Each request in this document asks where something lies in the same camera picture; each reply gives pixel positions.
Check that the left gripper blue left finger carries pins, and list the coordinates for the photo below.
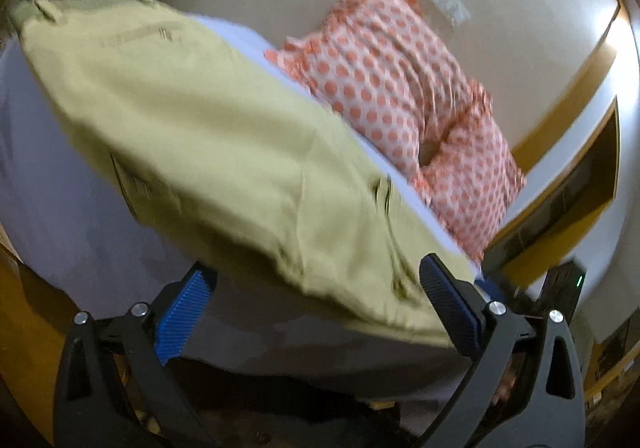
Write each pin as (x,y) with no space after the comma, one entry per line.
(113,388)

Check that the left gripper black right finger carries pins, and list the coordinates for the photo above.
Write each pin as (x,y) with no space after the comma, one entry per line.
(524,387)

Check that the khaki pants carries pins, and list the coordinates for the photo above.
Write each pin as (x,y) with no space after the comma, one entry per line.
(220,155)

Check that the white bed sheet mattress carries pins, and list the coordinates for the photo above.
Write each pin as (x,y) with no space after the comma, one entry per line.
(72,227)

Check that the orange polka dot pillow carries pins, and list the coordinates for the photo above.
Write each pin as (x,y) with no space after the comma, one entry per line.
(473,178)
(380,66)

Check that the wooden headboard trim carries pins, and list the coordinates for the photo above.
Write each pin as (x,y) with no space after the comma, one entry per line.
(579,167)

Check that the white wall switch plate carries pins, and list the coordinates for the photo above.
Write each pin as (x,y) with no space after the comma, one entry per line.
(444,0)

